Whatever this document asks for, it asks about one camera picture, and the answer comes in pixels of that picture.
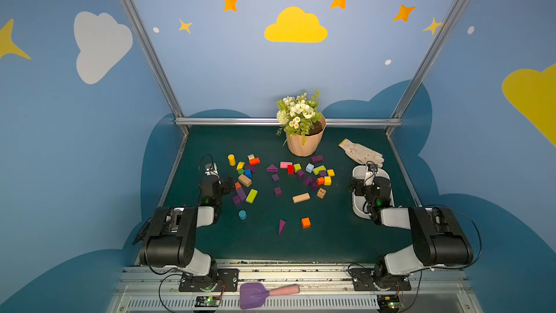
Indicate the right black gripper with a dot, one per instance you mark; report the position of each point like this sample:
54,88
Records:
359,187

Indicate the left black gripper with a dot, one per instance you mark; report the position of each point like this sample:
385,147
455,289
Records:
224,187

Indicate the purple wedge block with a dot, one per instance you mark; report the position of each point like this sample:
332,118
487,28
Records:
282,224

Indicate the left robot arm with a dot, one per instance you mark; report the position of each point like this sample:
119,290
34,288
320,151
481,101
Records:
168,238

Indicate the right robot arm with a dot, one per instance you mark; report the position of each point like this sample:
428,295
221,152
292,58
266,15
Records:
437,240

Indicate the white storage bin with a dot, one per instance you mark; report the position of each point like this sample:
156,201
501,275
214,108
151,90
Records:
362,191

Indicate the purple long block left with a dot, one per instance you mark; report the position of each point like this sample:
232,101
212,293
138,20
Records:
241,193

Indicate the tan wooden block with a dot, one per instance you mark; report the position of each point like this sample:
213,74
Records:
243,179

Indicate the yellow cylinder block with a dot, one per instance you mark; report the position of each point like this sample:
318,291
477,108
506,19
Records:
231,159

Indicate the teal cylinder block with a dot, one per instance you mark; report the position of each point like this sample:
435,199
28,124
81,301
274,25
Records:
242,214

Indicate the lime green bar block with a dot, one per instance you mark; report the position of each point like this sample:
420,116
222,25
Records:
251,196

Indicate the white knit work glove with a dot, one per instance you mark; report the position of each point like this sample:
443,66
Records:
361,154

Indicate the red rectangular block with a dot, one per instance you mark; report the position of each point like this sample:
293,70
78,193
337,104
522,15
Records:
254,161

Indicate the wooden number cube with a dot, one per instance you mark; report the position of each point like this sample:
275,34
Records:
321,193

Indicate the purple triangle prism block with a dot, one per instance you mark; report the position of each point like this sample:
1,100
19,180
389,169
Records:
272,168

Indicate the lime green long block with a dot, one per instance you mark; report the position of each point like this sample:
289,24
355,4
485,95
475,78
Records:
317,170

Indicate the light blue cube block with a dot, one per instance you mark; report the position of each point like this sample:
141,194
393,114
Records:
309,167

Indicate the pink rectangular block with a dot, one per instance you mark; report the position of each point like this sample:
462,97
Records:
286,164

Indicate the orange cube block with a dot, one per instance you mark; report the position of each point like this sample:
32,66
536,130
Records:
306,223

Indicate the pale wooden long block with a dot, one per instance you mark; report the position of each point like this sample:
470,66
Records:
301,197

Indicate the pink flower pot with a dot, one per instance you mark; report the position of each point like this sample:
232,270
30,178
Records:
305,146

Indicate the white green flower bouquet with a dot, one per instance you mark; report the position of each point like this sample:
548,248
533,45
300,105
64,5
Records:
299,115

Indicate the purple pink toy shovel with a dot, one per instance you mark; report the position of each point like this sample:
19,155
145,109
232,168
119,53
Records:
254,295

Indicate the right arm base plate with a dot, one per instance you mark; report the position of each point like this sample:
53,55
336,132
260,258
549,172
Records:
364,279

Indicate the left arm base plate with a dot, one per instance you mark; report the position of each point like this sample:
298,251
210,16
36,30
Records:
216,281

